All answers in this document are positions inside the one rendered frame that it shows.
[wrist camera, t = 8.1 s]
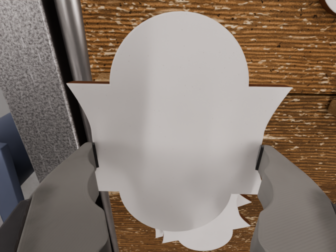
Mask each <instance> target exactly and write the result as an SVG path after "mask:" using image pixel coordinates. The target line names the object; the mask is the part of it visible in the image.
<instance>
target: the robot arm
mask: <svg viewBox="0 0 336 252"><path fill-rule="evenodd" d="M97 168H99V163H98V157H97V152H96V147H95V143H94V142H86V143H84V144H83V145H82V146H81V147H79V148H78V149H77V150H76V151H75V152H74V153H72V154H71V155H70V156H69V157H68V158H67V159H65V160H64V161H63V162H62V163H61V164H59V165H58V166H57V167H56V168H55V169H54V170H53V171H51V172H50V173H49V174H48V175H47V176H46V177H45V178H44V179H43V180H42V182H41V183H40V184H39V185H38V186H37V188H36V189H35V190H34V192H33V193H32V194H31V196H30V197H29V199H25V200H21V201H20V202H19V203H18V204H17V206H16V207H15V208H14V210H13V211H12V212H11V214H10V215H9V216H8V218H7V219H6V220H5V221H4V223H3V224H2V225H1V227H0V252H112V248H111V243H110V237H109V232H108V227H107V222H106V217H105V212H104V210H103V209H102V208H101V207H99V206H98V205H97V204H95V202H96V200H97V198H98V196H99V189H98V184H97V178H96V173H95V171H96V170H97ZM255 170H257V171H258V173H259V174H260V176H261V179H262V180H261V183H260V187H259V190H258V194H257V197H258V199H259V201H260V202H261V204H262V207H263V210H262V211H261V212H260V214H259V217H258V220H257V223H256V226H255V230H254V233H253V236H252V239H251V243H250V252H336V204H333V202H332V201H331V200H330V199H329V198H328V196H327V195H326V194H325V193H324V192H323V191H322V189H321V188H320V187H319V186H318V185H317V184H316V183H315V182H314V181H313V180H312V179H311V178H310V177H309V176H308V175H307V174H306V173H304V172H303V171H302V170H301V169H300V168H298V167H297V166H296V165H295V164H293V163H292V162H291V161H290V160H288V159H287V158H286V157H285V156H283V155H282V154H281V153H280V152H278V151H277V150H276V149H275V148H273V147H272V146H270V145H266V144H263V145H260V147H259V151H258V155H257V159H256V165H255Z"/></svg>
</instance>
